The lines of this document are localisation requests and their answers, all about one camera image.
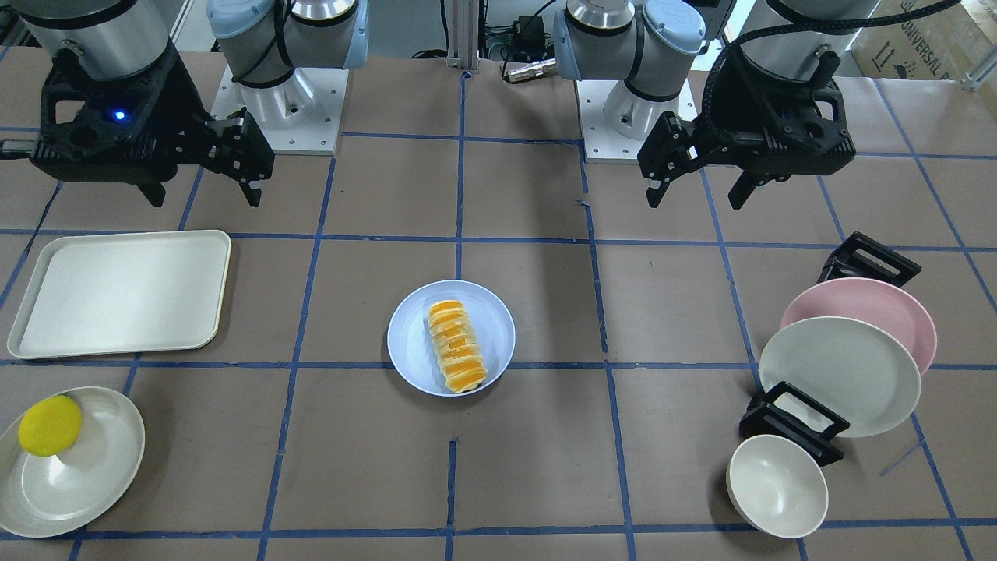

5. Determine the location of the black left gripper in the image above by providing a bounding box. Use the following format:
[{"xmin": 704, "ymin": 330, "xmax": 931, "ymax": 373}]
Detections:
[{"xmin": 637, "ymin": 47, "xmax": 857, "ymax": 210}]

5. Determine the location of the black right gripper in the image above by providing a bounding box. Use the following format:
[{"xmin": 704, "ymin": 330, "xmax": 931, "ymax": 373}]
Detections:
[{"xmin": 30, "ymin": 44, "xmax": 275, "ymax": 207}]

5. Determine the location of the blue plate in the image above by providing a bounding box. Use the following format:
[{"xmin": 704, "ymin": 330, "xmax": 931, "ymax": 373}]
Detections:
[{"xmin": 386, "ymin": 280, "xmax": 516, "ymax": 398}]

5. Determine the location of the orange striped bread roll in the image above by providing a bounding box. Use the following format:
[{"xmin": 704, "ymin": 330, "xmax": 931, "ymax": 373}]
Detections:
[{"xmin": 427, "ymin": 301, "xmax": 488, "ymax": 393}]

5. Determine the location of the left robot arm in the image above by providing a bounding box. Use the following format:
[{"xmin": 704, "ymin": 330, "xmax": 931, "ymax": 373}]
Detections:
[{"xmin": 552, "ymin": 1, "xmax": 877, "ymax": 209}]

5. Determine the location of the pink plate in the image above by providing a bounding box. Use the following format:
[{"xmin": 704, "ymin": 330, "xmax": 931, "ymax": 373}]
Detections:
[{"xmin": 780, "ymin": 278, "xmax": 938, "ymax": 374}]

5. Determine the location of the cream plate in rack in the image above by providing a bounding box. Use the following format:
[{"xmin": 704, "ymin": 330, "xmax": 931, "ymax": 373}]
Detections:
[{"xmin": 759, "ymin": 316, "xmax": 921, "ymax": 438}]

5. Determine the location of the black plate rack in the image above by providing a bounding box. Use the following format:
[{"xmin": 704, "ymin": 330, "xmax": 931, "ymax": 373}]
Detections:
[{"xmin": 740, "ymin": 231, "xmax": 922, "ymax": 468}]

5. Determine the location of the cream plate with lemon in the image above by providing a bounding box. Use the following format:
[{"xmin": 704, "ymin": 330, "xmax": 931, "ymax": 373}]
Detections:
[{"xmin": 1, "ymin": 386, "xmax": 146, "ymax": 538}]

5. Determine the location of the cream rectangular tray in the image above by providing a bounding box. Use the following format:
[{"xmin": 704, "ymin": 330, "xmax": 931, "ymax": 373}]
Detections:
[{"xmin": 7, "ymin": 230, "xmax": 232, "ymax": 359}]

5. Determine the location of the silver cylinder connector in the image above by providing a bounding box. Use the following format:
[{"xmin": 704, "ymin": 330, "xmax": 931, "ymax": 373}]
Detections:
[{"xmin": 502, "ymin": 59, "xmax": 558, "ymax": 84}]

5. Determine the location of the black power adapter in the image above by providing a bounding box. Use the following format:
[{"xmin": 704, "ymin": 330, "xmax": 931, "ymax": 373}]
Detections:
[{"xmin": 512, "ymin": 16, "xmax": 546, "ymax": 51}]

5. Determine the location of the yellow lemon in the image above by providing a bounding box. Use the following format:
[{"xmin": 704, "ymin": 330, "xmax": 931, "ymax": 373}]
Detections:
[{"xmin": 17, "ymin": 394, "xmax": 83, "ymax": 457}]

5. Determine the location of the cardboard box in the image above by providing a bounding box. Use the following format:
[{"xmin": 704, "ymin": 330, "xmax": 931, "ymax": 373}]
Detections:
[{"xmin": 851, "ymin": 1, "xmax": 996, "ymax": 79}]

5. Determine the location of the cream bowl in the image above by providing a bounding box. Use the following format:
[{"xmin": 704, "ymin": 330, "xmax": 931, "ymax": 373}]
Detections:
[{"xmin": 726, "ymin": 436, "xmax": 830, "ymax": 539}]

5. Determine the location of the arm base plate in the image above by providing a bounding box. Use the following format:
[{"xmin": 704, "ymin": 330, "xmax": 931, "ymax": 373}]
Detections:
[
  {"xmin": 576, "ymin": 79, "xmax": 697, "ymax": 164},
  {"xmin": 210, "ymin": 68, "xmax": 350, "ymax": 156}
]

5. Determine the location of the black corrugated cable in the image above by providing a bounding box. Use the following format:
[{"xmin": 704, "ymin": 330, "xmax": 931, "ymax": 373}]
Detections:
[{"xmin": 701, "ymin": 0, "xmax": 963, "ymax": 125}]

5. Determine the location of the aluminium frame post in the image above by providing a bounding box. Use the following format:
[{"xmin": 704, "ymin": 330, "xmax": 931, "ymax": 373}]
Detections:
[{"xmin": 444, "ymin": 0, "xmax": 483, "ymax": 74}]

